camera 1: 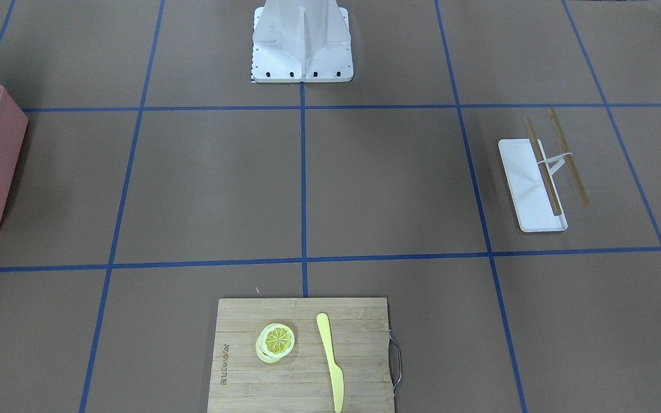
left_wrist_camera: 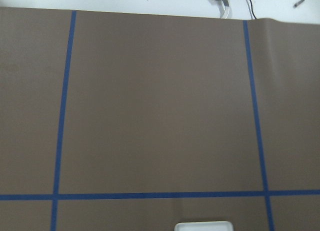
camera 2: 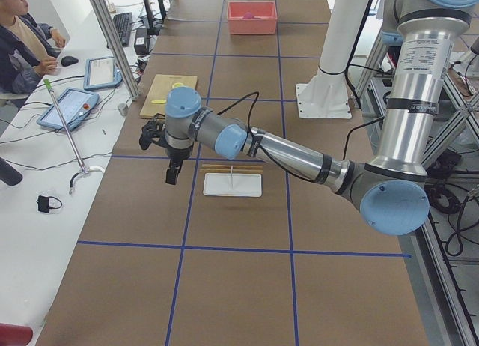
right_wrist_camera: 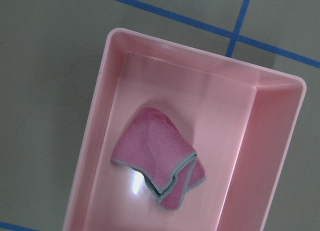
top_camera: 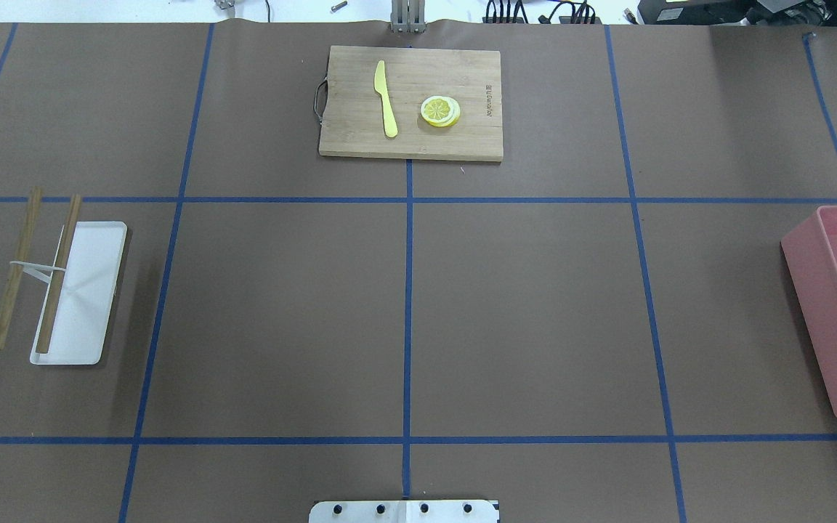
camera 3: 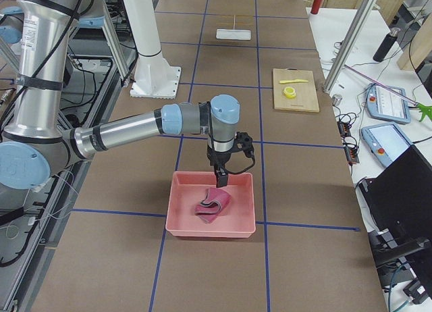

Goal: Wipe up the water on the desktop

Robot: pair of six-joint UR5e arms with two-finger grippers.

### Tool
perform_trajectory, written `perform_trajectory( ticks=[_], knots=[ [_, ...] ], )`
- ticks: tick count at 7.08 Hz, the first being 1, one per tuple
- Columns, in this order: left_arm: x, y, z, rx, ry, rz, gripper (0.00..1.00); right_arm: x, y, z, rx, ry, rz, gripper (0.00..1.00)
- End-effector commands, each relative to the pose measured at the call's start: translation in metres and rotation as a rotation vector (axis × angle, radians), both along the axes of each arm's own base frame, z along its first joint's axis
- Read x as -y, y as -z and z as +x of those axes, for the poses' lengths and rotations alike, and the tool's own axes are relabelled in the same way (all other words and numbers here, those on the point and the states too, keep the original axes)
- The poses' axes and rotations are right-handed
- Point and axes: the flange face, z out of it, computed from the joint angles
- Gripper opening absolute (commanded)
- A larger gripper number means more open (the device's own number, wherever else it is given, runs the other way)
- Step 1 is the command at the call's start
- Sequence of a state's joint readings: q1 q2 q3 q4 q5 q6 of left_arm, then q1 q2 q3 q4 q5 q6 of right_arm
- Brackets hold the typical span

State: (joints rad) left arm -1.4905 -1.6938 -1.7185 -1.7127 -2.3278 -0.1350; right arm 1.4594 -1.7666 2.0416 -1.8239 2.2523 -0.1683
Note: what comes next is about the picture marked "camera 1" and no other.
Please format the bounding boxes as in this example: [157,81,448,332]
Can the yellow lemon slices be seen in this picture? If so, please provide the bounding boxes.
[255,322,295,364]

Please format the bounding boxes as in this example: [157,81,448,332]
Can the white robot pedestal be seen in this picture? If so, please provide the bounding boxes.
[250,1,354,83]

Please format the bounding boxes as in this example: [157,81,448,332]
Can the yellow plastic knife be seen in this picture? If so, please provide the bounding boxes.
[316,312,345,412]

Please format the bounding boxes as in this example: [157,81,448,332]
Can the bamboo cutting board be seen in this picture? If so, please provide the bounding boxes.
[207,297,395,412]

